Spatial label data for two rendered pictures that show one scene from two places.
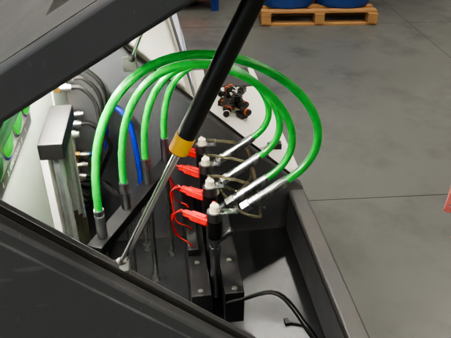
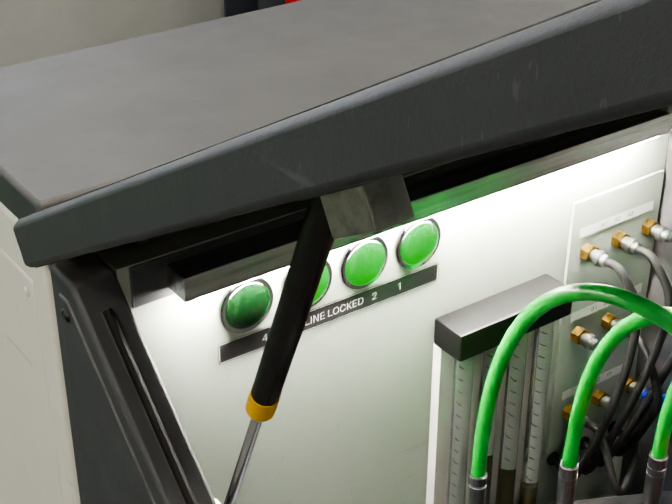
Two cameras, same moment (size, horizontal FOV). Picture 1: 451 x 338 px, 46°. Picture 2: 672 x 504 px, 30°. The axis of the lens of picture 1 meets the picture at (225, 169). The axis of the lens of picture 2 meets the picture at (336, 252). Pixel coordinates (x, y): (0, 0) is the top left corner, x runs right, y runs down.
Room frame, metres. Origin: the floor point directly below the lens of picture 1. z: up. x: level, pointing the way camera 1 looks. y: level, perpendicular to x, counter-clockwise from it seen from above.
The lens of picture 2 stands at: (0.17, -0.53, 1.93)
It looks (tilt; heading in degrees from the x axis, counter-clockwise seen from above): 30 degrees down; 62
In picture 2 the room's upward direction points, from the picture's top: straight up
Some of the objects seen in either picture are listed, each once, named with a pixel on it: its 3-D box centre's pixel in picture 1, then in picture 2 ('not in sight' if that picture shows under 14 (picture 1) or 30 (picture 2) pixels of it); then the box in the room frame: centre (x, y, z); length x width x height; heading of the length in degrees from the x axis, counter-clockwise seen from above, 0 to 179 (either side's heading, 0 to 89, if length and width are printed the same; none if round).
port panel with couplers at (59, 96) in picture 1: (72, 123); (613, 322); (0.96, 0.31, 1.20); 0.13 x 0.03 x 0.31; 8
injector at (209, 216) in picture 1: (220, 254); not in sight; (0.75, 0.01, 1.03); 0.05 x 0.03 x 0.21; 98
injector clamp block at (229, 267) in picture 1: (209, 261); not in sight; (0.87, 0.04, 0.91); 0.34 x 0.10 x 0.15; 8
